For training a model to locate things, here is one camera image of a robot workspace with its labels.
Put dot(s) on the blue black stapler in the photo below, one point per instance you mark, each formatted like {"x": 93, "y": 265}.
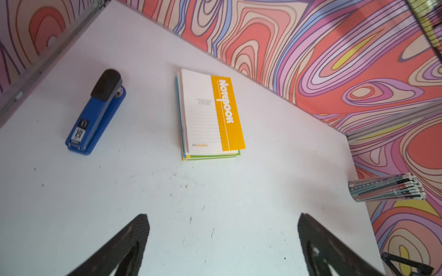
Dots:
{"x": 105, "y": 99}

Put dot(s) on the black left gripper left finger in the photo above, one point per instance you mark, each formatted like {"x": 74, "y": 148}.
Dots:
{"x": 120, "y": 256}

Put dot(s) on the clear cup of pencils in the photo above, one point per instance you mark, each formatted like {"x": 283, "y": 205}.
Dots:
{"x": 391, "y": 188}

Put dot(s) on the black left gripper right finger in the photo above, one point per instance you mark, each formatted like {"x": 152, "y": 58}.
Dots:
{"x": 326, "y": 255}

